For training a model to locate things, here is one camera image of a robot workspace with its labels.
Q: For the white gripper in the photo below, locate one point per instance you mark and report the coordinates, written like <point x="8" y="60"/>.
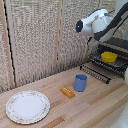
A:
<point x="92" y="42"/>

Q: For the yellow bowl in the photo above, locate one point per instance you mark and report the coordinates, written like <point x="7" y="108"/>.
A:
<point x="109" y="57"/>

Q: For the beige woven folding screen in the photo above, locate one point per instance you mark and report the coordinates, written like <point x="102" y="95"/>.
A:
<point x="33" y="43"/>

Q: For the blue cup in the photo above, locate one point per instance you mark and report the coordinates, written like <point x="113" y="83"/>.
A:
<point x="80" y="83"/>

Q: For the white patterned-rim plate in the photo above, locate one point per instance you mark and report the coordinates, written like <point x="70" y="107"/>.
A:
<point x="28" y="107"/>

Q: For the orange rectangular block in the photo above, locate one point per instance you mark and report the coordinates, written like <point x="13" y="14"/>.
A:
<point x="67" y="92"/>

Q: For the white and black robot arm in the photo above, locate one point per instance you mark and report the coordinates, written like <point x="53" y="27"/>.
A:
<point x="100" y="23"/>

